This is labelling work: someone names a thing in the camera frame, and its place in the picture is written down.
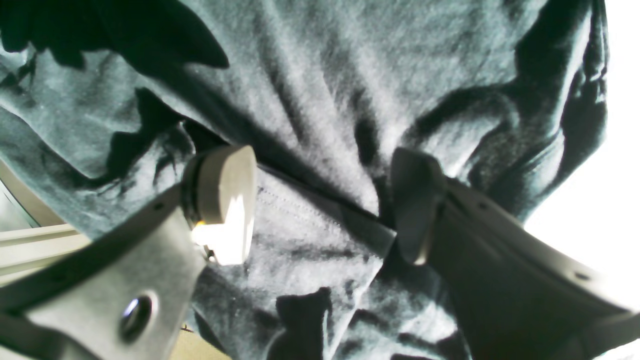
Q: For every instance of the black printed t-shirt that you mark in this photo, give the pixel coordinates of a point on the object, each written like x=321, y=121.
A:
x=104, y=102

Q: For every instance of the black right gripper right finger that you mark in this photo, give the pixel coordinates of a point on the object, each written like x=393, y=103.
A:
x=515, y=297

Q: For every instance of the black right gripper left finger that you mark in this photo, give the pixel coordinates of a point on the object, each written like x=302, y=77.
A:
x=125, y=296

